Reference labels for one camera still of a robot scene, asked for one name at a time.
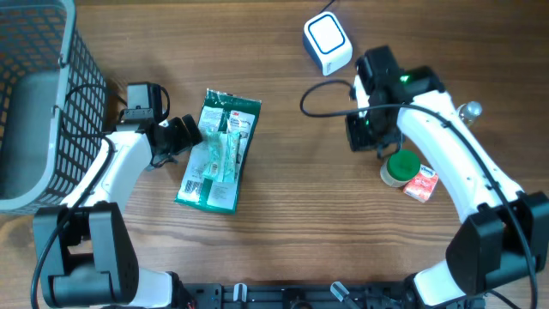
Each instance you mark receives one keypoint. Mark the pale teal sachet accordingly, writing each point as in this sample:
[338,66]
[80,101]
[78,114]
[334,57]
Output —
[223,150]

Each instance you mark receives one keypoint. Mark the grey plastic shopping basket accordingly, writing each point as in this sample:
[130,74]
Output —
[48,78]

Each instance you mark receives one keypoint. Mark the green lid white jar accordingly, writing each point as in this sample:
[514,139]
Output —
[400,168]

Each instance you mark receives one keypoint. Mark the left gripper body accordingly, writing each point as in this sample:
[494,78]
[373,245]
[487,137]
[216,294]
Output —
[175,137]

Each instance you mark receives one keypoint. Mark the yellow dish soap bottle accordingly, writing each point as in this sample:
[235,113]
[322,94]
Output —
[469,112]

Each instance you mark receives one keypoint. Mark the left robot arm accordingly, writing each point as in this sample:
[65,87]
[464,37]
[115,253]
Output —
[84,253]

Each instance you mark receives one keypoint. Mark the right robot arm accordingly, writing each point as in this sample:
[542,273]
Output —
[504,232]

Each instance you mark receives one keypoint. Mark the white barcode scanner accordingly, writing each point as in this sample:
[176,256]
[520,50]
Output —
[327,43]

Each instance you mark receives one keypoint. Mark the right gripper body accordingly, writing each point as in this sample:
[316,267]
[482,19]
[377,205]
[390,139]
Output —
[367,130]

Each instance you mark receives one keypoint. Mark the orange tissue pack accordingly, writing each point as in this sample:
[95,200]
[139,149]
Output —
[422,185]

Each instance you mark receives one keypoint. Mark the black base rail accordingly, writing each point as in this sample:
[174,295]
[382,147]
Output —
[382,295]

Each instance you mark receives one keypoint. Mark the green plastic packet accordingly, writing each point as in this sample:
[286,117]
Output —
[220,112]

